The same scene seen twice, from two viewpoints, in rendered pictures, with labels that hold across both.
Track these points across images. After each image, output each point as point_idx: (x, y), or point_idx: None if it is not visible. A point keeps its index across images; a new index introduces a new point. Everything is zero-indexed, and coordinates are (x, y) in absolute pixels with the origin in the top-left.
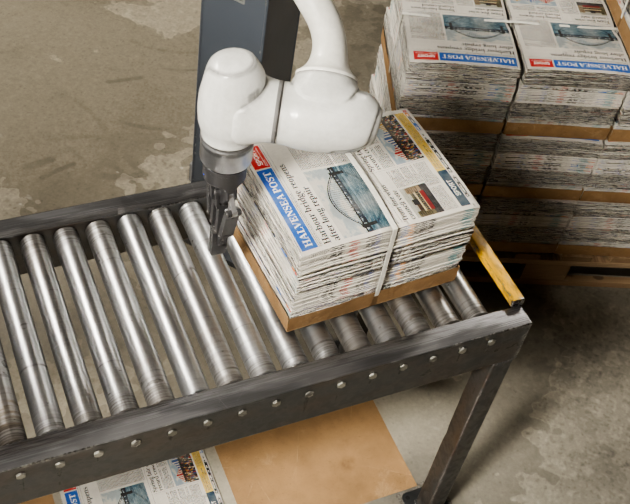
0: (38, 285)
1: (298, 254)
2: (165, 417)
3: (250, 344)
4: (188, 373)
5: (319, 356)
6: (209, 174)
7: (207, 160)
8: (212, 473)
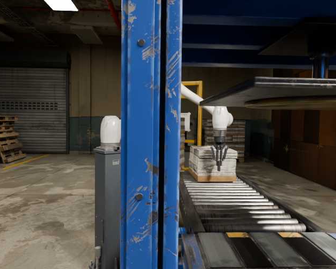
0: (214, 199)
1: (236, 152)
2: (264, 192)
3: (239, 184)
4: (249, 189)
5: (241, 182)
6: (223, 139)
7: (223, 133)
8: None
